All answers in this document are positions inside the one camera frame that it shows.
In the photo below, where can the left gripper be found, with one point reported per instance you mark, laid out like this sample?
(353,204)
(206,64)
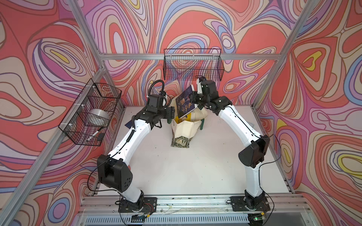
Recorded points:
(169,112)

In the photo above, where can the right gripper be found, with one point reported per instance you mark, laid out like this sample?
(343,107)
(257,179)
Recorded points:
(193,95)

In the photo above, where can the dark portrait cover book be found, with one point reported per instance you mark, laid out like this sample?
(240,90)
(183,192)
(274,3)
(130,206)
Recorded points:
(183,102)

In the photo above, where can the cream canvas tote bag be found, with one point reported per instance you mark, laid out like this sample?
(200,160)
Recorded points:
(184,129)

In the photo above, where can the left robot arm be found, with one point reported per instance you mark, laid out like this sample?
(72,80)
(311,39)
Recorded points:
(113,169)

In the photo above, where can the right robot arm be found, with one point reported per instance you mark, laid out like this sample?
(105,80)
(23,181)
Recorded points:
(255,144)

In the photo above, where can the dark blue book lower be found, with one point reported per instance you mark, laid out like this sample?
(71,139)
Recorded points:
(130,124)

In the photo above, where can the silver tape roll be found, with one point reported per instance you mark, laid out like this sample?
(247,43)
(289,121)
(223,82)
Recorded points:
(97,117)

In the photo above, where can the white marker pen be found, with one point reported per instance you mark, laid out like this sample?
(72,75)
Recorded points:
(92,136)

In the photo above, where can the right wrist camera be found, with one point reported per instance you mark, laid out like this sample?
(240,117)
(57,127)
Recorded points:
(199,85)

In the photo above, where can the black wire basket back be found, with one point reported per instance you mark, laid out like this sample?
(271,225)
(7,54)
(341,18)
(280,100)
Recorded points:
(188,64)

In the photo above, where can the black wire basket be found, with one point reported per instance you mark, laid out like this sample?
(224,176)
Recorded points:
(95,95)
(188,64)

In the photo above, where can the black wire basket left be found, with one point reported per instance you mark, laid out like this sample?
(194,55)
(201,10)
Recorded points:
(95,95)

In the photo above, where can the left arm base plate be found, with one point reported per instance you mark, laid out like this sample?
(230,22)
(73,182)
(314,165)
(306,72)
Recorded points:
(145,205)

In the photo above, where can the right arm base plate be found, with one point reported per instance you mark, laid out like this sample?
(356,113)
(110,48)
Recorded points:
(242,204)

